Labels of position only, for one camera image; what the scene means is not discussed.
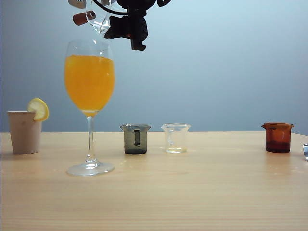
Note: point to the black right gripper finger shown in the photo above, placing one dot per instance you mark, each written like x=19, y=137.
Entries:
x=139, y=31
x=120, y=27

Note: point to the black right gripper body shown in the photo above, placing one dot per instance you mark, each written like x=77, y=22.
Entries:
x=137, y=7

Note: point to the wine glass with orange juice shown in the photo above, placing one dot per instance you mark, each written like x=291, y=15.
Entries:
x=89, y=86

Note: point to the clear glass measuring cup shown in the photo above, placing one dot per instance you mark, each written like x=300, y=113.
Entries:
x=175, y=137

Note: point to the smoky grey glass measuring cup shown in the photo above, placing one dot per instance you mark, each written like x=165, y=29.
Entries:
x=130, y=144

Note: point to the beige paper cup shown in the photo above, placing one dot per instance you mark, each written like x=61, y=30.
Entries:
x=24, y=134

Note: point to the amber glass measuring cup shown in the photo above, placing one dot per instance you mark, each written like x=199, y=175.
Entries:
x=278, y=139

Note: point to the yellow lemon slice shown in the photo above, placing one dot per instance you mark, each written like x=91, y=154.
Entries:
x=38, y=109

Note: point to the silver metal utensil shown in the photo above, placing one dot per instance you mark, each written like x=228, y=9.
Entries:
x=306, y=151

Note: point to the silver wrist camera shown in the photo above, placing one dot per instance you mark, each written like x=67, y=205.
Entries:
x=77, y=3

